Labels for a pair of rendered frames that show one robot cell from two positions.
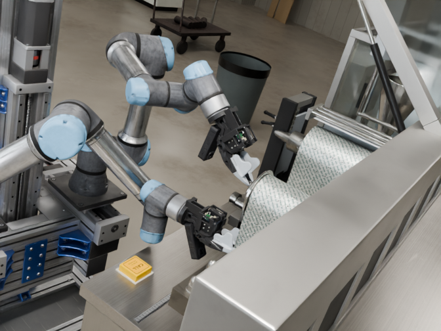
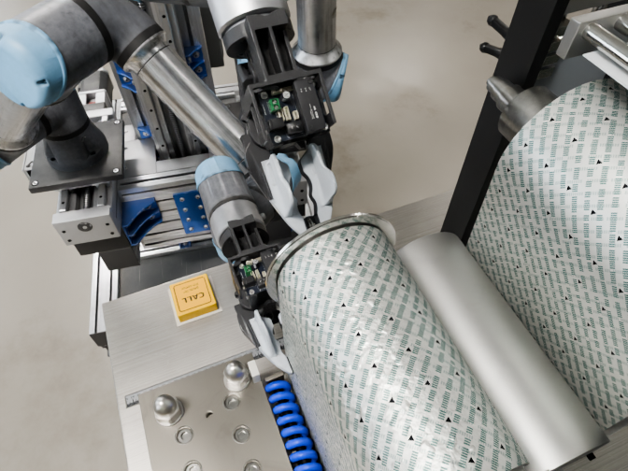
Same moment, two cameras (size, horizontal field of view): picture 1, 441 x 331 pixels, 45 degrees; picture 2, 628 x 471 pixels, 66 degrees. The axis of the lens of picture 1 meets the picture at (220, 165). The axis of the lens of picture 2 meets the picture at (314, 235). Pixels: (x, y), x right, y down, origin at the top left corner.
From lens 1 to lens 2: 1.14 m
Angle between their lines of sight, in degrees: 40
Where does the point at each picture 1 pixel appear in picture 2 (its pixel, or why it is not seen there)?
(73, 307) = not seen: hidden behind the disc
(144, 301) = (167, 365)
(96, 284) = (122, 309)
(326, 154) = (576, 194)
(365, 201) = not seen: outside the picture
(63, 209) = not seen: hidden behind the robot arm
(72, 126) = (11, 47)
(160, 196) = (206, 195)
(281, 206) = (319, 345)
